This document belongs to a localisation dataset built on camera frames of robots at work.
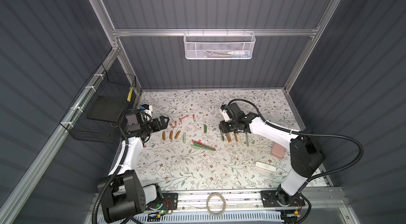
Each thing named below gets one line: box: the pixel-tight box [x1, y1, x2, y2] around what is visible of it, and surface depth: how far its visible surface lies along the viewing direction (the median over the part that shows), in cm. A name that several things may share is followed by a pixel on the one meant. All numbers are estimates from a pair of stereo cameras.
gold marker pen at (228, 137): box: [225, 132, 233, 143], surface depth 98 cm
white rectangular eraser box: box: [254, 161, 277, 173], surface depth 82 cm
